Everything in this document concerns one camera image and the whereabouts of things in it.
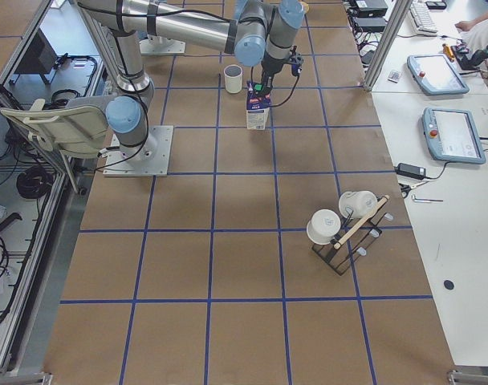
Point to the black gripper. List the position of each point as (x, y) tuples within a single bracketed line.
[(269, 70)]

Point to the blue white milk carton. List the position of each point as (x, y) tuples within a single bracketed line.
[(257, 108)]

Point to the white ribbed mug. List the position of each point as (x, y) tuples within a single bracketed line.
[(233, 78)]

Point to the translucent cup on rack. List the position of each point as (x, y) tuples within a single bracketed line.
[(356, 204)]

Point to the white cup on rack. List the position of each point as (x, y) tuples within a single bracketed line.
[(323, 226)]

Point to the wooden mug tree stand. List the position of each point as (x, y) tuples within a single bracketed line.
[(305, 6)]

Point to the black power adapter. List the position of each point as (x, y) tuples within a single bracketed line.
[(411, 171)]

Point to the wooden rack rod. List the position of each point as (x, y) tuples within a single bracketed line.
[(366, 217)]

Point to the scissors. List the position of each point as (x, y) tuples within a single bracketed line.
[(407, 188)]

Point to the teach pendant far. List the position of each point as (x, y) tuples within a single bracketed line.
[(436, 75)]

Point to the teach pendant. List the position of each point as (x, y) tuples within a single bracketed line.
[(451, 135), (436, 75)]

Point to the white keyboard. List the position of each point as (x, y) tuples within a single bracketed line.
[(421, 19)]

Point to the allen key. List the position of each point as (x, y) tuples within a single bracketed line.
[(425, 200)]

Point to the teach pendant near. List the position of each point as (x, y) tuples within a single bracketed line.
[(451, 135)]

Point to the grey office chair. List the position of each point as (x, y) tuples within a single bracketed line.
[(78, 130)]

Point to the person at desk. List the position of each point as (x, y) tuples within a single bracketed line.
[(475, 34)]

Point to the black monitor on floor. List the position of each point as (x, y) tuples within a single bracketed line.
[(39, 59)]

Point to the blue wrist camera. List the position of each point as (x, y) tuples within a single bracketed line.
[(296, 61)]

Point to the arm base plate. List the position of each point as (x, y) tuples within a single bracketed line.
[(161, 46), (151, 160)]

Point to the aluminium frame post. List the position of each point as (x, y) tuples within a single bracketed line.
[(397, 16)]

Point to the black wire cup rack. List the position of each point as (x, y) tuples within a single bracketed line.
[(347, 247)]

